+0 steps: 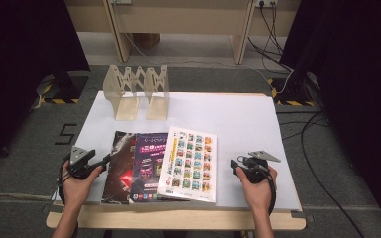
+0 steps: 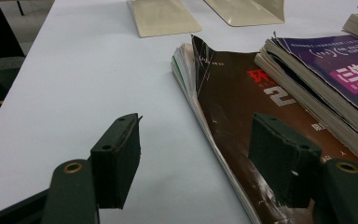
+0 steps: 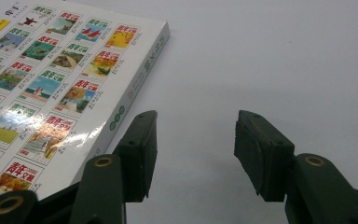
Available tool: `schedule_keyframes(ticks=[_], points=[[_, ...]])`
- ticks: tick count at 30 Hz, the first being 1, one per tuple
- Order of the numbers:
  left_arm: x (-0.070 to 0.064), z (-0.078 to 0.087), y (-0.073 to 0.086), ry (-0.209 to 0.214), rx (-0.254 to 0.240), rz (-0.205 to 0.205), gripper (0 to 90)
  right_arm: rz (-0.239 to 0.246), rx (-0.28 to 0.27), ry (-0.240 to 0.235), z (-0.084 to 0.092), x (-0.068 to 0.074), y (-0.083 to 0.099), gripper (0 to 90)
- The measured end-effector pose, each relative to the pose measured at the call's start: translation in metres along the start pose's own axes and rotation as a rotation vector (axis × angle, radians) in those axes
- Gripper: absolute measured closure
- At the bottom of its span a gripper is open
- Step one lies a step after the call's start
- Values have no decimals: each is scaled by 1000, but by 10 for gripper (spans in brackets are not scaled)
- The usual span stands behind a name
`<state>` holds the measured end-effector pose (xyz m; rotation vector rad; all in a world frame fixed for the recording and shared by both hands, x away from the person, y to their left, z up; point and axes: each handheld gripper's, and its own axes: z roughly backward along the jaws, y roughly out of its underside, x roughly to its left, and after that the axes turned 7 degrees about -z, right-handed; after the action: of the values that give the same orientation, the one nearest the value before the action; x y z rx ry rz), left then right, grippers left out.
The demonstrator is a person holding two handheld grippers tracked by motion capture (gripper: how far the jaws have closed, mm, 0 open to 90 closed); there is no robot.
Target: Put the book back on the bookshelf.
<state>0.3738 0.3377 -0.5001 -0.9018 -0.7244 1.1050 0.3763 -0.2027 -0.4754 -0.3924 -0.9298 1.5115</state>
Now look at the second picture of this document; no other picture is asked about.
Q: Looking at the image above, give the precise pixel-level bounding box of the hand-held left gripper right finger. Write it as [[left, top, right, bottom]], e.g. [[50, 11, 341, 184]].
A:
[[248, 112, 323, 209]]

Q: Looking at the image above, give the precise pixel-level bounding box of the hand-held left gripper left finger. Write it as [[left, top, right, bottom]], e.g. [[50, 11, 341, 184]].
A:
[[89, 112, 143, 210]]

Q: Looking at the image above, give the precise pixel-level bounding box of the dark brown glossy magazine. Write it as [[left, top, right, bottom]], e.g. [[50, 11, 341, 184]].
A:
[[171, 34, 358, 224]]

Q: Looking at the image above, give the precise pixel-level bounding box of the black curtain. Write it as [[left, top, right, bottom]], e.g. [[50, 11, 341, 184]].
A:
[[0, 0, 26, 61]]

